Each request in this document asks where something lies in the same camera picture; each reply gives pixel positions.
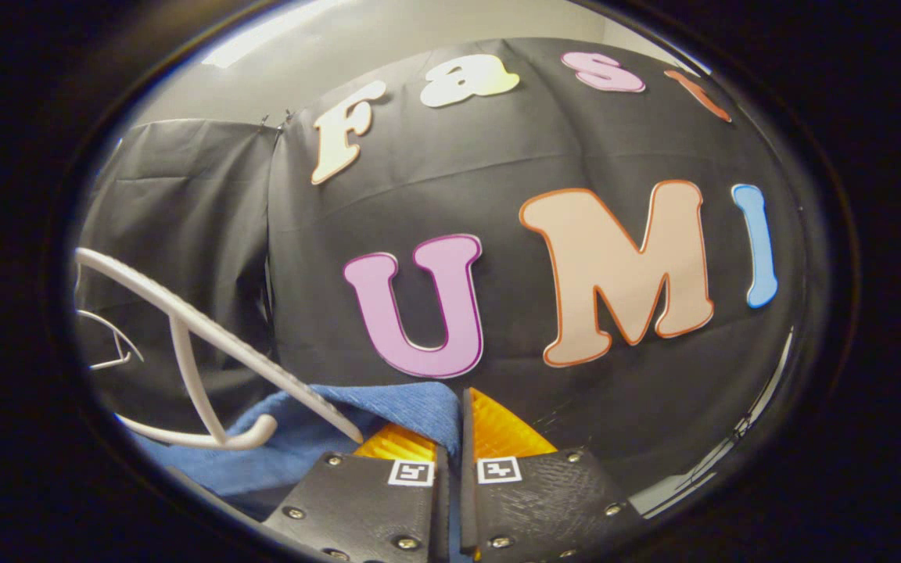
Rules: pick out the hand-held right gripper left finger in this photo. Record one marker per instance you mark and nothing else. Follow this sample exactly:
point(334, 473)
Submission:
point(357, 508)

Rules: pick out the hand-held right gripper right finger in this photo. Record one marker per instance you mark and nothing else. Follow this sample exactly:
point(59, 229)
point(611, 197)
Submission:
point(544, 500)

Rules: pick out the white clothes hanger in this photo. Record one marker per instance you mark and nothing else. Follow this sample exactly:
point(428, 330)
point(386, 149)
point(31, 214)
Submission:
point(136, 353)
point(177, 319)

